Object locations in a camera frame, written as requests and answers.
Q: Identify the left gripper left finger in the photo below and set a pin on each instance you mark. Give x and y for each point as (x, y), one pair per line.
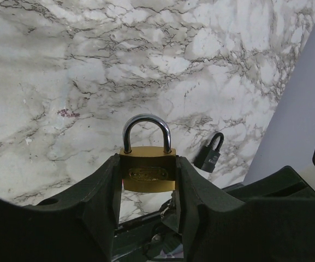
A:
(77, 224)

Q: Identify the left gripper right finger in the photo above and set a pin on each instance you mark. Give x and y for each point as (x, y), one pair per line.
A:
(214, 231)

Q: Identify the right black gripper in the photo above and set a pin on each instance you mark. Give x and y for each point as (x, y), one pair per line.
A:
(283, 186)

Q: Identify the brass padlock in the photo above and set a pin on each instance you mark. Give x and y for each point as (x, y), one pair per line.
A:
(148, 169)

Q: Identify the black padlock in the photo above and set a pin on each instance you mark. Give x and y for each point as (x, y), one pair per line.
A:
(208, 155)

